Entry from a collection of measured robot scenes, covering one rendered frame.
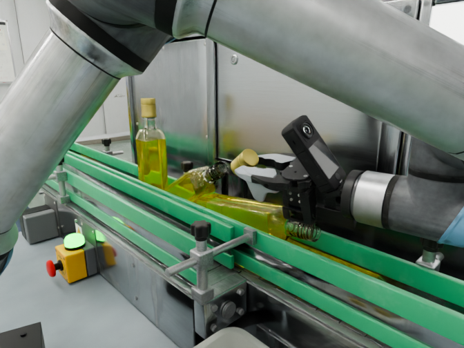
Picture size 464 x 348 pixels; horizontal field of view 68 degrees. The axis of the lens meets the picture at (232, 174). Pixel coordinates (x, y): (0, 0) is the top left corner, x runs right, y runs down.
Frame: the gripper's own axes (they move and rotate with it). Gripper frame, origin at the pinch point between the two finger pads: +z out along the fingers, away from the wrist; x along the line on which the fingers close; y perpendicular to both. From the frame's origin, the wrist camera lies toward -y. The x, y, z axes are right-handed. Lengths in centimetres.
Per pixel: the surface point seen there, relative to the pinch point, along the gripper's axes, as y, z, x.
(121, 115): 140, 563, 299
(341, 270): 8.4, -20.9, -9.0
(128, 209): 6.7, 21.0, -13.9
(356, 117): -4.3, -14.6, 13.2
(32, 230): 20, 64, -22
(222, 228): 8.4, 0.7, -8.8
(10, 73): 17, 578, 154
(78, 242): 16.4, 37.8, -20.4
